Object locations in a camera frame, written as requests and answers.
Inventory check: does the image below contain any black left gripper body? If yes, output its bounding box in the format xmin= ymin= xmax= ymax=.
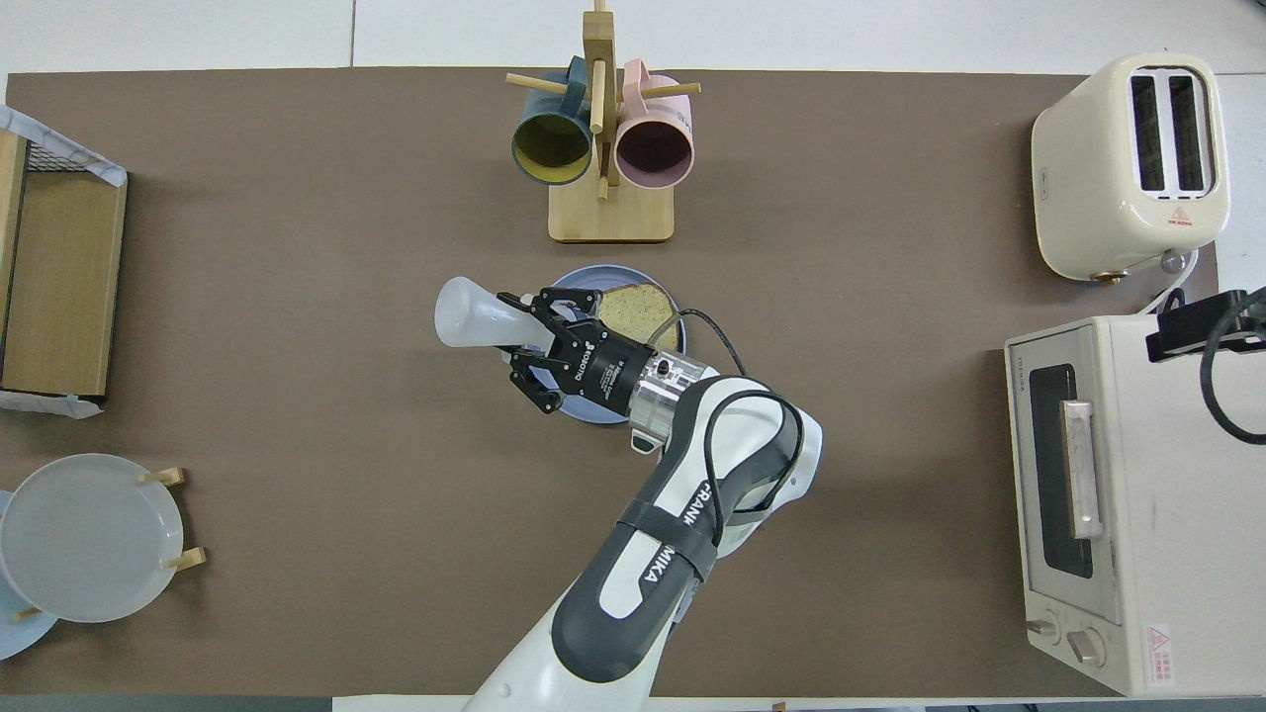
xmin=544 ymin=318 xmax=661 ymax=421

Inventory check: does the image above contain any toasted bread slice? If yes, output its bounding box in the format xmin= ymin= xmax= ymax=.
xmin=596 ymin=284 xmax=681 ymax=355

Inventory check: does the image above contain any translucent bottle with navy cap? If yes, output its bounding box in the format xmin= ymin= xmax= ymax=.
xmin=434 ymin=277 xmax=560 ymax=352

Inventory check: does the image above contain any blue round plate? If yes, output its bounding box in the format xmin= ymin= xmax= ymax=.
xmin=542 ymin=265 xmax=686 ymax=426

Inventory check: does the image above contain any pale grey-blue plate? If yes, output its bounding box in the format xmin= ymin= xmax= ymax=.
xmin=0 ymin=453 xmax=185 ymax=624

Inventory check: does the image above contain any light blue plate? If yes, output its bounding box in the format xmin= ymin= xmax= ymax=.
xmin=0 ymin=489 xmax=58 ymax=662

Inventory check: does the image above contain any wooden mug tree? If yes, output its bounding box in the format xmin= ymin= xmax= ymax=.
xmin=505 ymin=0 xmax=701 ymax=244

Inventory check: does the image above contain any teal mug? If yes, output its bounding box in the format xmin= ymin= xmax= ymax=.
xmin=510 ymin=56 xmax=594 ymax=187

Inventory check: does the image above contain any pink ribbed mug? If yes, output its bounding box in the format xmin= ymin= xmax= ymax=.
xmin=614 ymin=59 xmax=695 ymax=191

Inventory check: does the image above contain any brown table mat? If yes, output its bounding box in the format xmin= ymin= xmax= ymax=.
xmin=0 ymin=67 xmax=1222 ymax=698

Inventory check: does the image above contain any pale cloth strip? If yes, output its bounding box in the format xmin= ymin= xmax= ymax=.
xmin=0 ymin=389 xmax=105 ymax=421

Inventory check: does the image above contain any white checkered cloth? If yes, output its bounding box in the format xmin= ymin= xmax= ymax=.
xmin=0 ymin=105 xmax=128 ymax=189

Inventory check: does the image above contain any cream two-slot toaster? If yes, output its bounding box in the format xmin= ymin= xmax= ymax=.
xmin=1031 ymin=52 xmax=1230 ymax=283

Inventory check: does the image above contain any white toaster oven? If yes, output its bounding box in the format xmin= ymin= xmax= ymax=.
xmin=1004 ymin=314 xmax=1266 ymax=698

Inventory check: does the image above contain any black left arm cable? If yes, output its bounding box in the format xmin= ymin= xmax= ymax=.
xmin=678 ymin=309 xmax=804 ymax=525

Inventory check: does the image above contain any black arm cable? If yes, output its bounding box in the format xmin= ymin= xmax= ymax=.
xmin=1145 ymin=287 xmax=1266 ymax=446
xmin=678 ymin=309 xmax=804 ymax=525

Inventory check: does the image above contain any wooden shelf with wire basket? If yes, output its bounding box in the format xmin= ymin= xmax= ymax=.
xmin=0 ymin=104 xmax=130 ymax=399

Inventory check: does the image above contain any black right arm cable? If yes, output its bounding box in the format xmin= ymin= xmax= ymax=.
xmin=1145 ymin=287 xmax=1266 ymax=446

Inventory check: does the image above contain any white toaster power cord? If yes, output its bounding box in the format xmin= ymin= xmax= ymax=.
xmin=1137 ymin=249 xmax=1201 ymax=315

